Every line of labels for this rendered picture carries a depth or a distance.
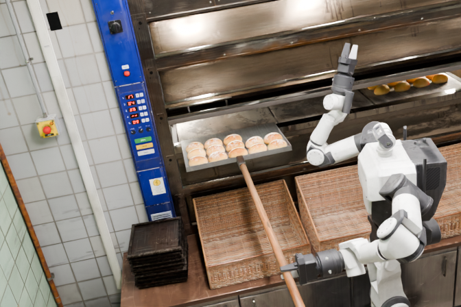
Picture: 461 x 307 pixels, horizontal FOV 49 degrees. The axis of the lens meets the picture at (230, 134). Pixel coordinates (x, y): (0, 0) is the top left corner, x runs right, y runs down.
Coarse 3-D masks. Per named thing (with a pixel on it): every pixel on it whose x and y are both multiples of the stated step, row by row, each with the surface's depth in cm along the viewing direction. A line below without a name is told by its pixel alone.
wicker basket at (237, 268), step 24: (240, 192) 293; (264, 192) 295; (288, 192) 287; (216, 216) 294; (240, 216) 296; (288, 216) 300; (216, 240) 296; (240, 240) 292; (264, 240) 290; (288, 240) 286; (216, 264) 255; (240, 264) 257; (264, 264) 260; (288, 264) 263
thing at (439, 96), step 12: (420, 96) 295; (432, 96) 292; (444, 96) 292; (456, 96) 293; (360, 108) 291; (372, 108) 289; (384, 108) 289; (396, 108) 290; (300, 120) 288; (312, 120) 286; (180, 144) 282
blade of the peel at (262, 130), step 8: (248, 128) 287; (256, 128) 286; (264, 128) 284; (272, 128) 283; (208, 136) 285; (216, 136) 283; (224, 136) 282; (248, 136) 278; (264, 136) 275; (184, 144) 281; (288, 144) 262; (184, 152) 272; (264, 152) 256; (272, 152) 257; (280, 152) 257; (208, 160) 260; (224, 160) 254; (232, 160) 255; (192, 168) 252; (200, 168) 253
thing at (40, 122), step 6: (54, 114) 258; (36, 120) 254; (42, 120) 253; (48, 120) 253; (54, 120) 254; (36, 126) 254; (42, 126) 254; (48, 126) 254; (54, 126) 255; (60, 126) 263; (42, 132) 255; (54, 132) 256; (60, 132) 260; (42, 138) 257
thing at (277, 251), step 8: (240, 168) 245; (248, 176) 235; (248, 184) 229; (256, 192) 223; (256, 200) 217; (264, 216) 206; (264, 224) 201; (272, 232) 196; (272, 240) 191; (272, 248) 189; (280, 248) 187; (280, 256) 182; (280, 264) 180; (288, 272) 175; (288, 280) 171; (288, 288) 169; (296, 288) 168; (296, 296) 164; (296, 304) 162; (304, 304) 162
